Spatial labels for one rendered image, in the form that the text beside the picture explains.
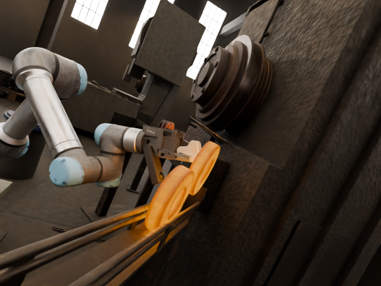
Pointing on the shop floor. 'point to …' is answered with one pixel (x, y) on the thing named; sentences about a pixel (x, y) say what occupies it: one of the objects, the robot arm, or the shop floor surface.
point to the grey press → (163, 60)
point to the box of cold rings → (97, 107)
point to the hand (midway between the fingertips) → (204, 162)
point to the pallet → (17, 94)
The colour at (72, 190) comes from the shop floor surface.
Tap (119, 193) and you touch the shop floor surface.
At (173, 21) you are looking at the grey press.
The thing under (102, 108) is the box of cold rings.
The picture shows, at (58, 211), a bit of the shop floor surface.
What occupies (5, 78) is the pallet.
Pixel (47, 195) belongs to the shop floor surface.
